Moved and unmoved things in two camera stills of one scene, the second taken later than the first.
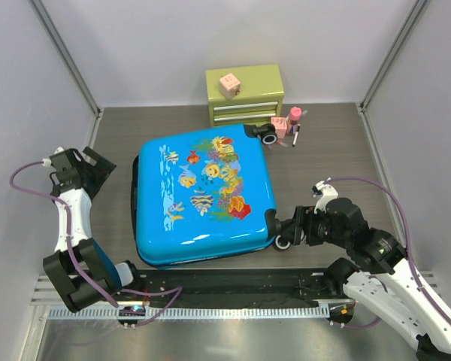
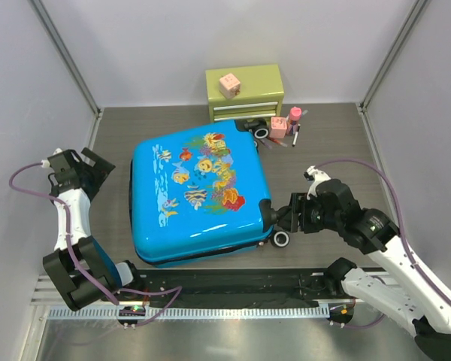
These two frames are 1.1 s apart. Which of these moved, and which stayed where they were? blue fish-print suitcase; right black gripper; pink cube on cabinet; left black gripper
Moved: right black gripper
Stayed: left black gripper; pink cube on cabinet; blue fish-print suitcase
